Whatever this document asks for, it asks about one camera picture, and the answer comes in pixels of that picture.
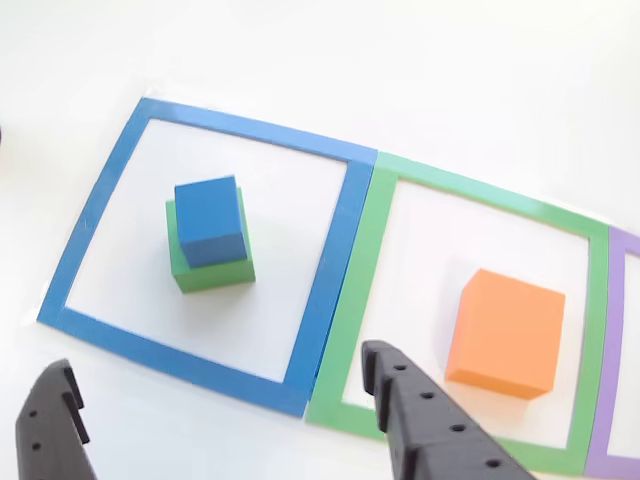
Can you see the green square frame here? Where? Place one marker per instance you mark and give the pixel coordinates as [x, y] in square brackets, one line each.
[360, 275]

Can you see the blue square frame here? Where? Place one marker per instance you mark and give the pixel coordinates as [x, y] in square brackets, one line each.
[90, 225]

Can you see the green cube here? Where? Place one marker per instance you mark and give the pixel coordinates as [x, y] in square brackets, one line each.
[215, 277]

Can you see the purple square frame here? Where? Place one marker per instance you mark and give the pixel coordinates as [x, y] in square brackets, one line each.
[612, 350]

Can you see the orange block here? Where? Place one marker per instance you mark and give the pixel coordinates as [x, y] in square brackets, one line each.
[505, 330]

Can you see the small blue cube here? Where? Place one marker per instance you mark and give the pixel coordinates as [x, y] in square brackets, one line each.
[210, 215]

